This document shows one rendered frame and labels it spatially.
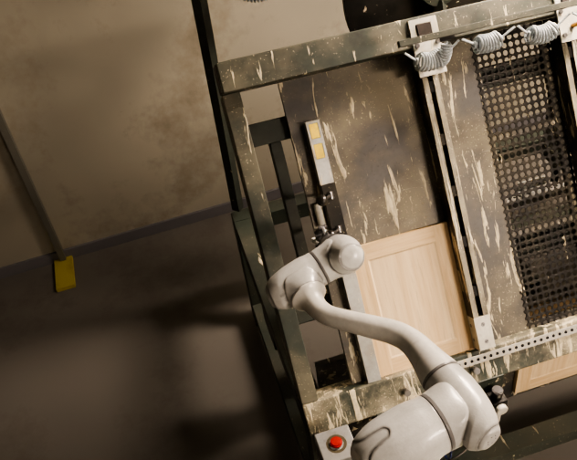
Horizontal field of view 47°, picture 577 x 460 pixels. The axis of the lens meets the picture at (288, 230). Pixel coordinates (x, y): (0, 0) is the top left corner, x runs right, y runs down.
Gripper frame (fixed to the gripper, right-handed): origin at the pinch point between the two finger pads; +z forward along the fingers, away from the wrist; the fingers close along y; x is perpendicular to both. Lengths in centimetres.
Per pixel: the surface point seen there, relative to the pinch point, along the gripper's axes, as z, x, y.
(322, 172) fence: 11.6, 9.3, -20.1
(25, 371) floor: 180, -151, 58
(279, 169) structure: 20.6, -3.4, -24.5
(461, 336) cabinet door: 14, 46, 51
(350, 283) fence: 11.6, 9.6, 19.8
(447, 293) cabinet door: 14, 44, 34
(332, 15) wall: 199, 79, -99
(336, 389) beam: 15, -4, 57
